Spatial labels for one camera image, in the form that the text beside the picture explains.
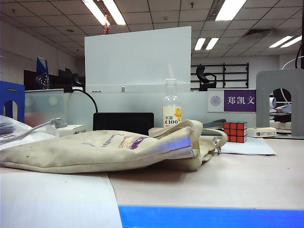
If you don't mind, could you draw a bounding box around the cream canvas tote bag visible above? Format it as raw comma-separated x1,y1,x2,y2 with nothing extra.
0,119,228,174

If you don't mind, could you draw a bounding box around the clear drink bottle yellow label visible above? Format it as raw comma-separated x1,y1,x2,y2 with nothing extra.
162,78,182,129

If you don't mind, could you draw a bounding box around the black rectangular box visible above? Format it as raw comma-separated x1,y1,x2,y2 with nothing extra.
93,112,155,136

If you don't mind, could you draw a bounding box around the white board panel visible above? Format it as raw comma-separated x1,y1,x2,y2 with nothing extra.
84,26,192,94

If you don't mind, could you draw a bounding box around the gray stapler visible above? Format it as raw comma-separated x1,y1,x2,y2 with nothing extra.
203,118,228,137

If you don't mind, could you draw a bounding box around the black office chair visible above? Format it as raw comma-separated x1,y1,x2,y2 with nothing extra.
196,66,218,92

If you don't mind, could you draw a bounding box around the frosted glass desk partition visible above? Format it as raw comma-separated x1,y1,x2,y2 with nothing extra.
24,89,257,129

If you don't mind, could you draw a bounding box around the white power adapter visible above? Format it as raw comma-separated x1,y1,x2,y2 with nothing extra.
57,124,86,137

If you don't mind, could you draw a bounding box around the Rubik's cube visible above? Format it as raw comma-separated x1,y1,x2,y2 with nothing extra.
223,121,248,143

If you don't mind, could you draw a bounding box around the fluorescent ceiling light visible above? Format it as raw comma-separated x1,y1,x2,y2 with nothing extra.
82,0,111,26
205,37,220,51
194,38,207,51
280,35,303,48
215,0,248,22
269,35,295,48
102,0,127,26

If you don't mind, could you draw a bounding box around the purple and white name sign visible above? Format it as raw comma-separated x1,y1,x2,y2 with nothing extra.
207,89,257,113

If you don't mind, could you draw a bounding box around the red hanging ornament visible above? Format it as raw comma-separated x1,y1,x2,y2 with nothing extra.
104,14,111,35

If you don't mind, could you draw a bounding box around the small white flat box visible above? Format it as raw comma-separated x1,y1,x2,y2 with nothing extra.
247,127,277,139

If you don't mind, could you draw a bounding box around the gray metal bookend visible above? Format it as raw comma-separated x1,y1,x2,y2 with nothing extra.
256,69,304,139

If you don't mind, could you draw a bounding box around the blue tape strip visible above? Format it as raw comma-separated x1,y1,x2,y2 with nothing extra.
118,205,304,228

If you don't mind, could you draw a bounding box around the blue triangular flag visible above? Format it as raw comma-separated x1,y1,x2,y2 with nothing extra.
35,57,51,90

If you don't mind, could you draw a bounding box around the dark desk divider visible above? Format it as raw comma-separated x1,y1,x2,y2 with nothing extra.
23,68,73,91

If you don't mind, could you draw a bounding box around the large white paper sheet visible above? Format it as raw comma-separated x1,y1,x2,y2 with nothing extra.
0,171,123,228

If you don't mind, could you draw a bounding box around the blue metal bookend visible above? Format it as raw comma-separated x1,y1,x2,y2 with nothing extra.
0,80,26,124

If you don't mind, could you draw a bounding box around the stack of printed papers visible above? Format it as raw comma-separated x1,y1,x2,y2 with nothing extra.
0,114,60,151

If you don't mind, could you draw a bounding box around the black curved cable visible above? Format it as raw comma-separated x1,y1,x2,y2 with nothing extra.
72,88,99,114

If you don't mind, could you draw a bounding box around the metal key ring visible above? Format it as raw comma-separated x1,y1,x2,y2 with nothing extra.
213,140,223,155

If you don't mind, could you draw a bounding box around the white cable with plug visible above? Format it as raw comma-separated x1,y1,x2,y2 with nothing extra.
0,117,68,144

